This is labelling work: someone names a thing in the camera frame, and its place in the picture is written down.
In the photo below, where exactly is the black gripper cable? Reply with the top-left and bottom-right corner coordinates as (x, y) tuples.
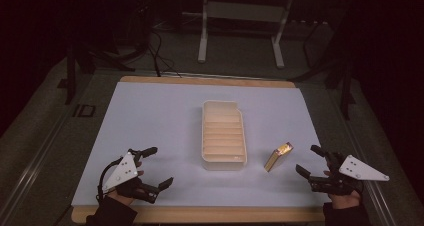
(96, 157), (125, 204)

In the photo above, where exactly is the gold box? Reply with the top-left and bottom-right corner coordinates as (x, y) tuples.
(263, 141), (295, 173)

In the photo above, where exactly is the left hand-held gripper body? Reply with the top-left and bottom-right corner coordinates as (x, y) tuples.
(101, 148), (160, 205)

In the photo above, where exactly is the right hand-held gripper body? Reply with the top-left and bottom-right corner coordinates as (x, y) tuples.
(309, 151), (391, 197)

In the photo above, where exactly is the black stand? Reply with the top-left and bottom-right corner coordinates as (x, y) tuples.
(289, 49), (357, 121)
(57, 40), (136, 106)

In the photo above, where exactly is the person's right hand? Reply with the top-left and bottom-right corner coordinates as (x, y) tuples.
(322, 170), (363, 210)

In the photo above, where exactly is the white table mat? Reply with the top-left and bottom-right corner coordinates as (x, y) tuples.
(71, 81), (332, 209)

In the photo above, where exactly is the white slotted tray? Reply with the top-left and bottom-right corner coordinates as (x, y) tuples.
(201, 100), (249, 172)

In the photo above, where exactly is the black rectangular floor bracket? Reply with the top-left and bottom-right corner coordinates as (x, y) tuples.
(72, 103), (97, 118)

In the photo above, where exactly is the dark box on floor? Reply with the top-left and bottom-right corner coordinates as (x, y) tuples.
(302, 21), (335, 68)

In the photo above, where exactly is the metal floor rail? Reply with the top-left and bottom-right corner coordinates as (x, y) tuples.
(0, 110), (76, 226)
(336, 119), (401, 226)

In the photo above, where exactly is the black floor cable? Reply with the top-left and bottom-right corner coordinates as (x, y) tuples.
(145, 28), (183, 78)

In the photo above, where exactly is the person's left hand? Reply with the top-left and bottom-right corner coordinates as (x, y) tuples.
(107, 161), (145, 207)

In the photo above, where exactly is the white metal stand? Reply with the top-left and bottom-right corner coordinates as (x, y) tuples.
(197, 0), (296, 70)

